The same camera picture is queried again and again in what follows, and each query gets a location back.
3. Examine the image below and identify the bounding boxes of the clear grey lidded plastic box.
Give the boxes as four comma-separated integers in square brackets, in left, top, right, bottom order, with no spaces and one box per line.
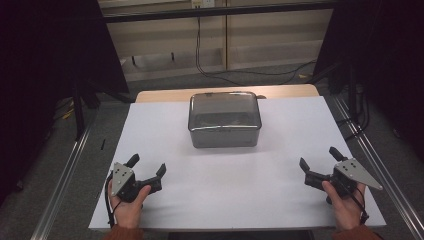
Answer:
[187,91,267,150]

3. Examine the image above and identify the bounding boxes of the black horizontal bar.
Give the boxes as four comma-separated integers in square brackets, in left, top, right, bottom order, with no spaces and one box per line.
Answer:
[102,1,338,24]

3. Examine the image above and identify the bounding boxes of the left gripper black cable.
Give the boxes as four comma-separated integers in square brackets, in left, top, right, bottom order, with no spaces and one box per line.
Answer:
[104,170,123,228]

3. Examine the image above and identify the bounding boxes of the person's left hand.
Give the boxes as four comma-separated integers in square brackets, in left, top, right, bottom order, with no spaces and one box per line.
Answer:
[108,184,152,230]

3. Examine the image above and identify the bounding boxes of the person's right hand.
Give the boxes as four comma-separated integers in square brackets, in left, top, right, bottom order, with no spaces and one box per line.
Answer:
[321,180,368,232]

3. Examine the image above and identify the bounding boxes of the black floor cable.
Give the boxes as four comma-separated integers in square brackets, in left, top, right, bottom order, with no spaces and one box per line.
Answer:
[203,59,318,85]

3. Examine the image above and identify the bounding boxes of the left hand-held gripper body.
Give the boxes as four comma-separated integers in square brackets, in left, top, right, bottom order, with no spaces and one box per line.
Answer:
[109,161,144,204]

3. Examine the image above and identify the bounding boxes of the white table cover sheet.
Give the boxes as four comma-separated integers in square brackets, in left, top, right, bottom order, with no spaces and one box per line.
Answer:
[88,95,387,232]

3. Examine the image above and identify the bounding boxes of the bundle of black floor cables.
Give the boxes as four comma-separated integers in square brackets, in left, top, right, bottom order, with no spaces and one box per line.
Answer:
[335,83,372,142]

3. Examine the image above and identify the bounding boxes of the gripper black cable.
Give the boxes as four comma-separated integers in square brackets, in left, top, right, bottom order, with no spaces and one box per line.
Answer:
[104,170,123,228]
[346,185,370,225]

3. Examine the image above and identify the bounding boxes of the black curtain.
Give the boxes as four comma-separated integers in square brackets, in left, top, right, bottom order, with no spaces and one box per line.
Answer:
[0,0,132,206]
[312,0,424,163]

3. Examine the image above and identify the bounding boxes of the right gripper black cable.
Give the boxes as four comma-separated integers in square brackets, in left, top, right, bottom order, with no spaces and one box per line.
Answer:
[346,185,370,225]

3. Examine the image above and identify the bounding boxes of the black metal stand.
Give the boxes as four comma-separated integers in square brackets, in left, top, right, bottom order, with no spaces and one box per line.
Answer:
[70,78,102,142]
[345,63,360,125]

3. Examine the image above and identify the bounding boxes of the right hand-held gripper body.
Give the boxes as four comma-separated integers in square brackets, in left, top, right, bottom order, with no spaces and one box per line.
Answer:
[329,157,384,205]

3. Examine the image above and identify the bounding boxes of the aluminium floor rail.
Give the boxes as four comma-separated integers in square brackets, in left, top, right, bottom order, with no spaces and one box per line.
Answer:
[328,95,424,240]
[29,101,99,240]

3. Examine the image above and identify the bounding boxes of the black hanging wall cable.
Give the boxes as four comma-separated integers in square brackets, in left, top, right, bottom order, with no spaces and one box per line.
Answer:
[194,16,242,86]

